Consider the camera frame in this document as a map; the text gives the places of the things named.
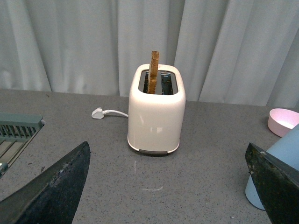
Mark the pink plastic bowl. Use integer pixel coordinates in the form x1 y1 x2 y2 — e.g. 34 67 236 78
268 108 299 137

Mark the light blue plastic cup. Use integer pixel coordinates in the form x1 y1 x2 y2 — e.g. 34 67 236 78
245 125 299 210

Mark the green dish rack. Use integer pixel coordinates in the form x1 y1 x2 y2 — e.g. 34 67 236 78
0 112 44 176

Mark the cream two-slot toaster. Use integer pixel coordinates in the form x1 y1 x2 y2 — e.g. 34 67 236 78
127 64 186 154

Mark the brown toast slice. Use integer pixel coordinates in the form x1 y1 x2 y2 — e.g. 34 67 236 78
148 51 159 94

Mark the white toaster plug and cable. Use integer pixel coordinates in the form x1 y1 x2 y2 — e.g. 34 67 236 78
91 107 129 119

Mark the grey-white curtain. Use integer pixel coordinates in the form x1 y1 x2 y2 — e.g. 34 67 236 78
0 0 299 107

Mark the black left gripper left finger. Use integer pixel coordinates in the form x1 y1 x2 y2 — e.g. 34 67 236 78
0 141 91 224

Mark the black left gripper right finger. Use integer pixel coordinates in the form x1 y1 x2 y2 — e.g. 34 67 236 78
245 143 299 224

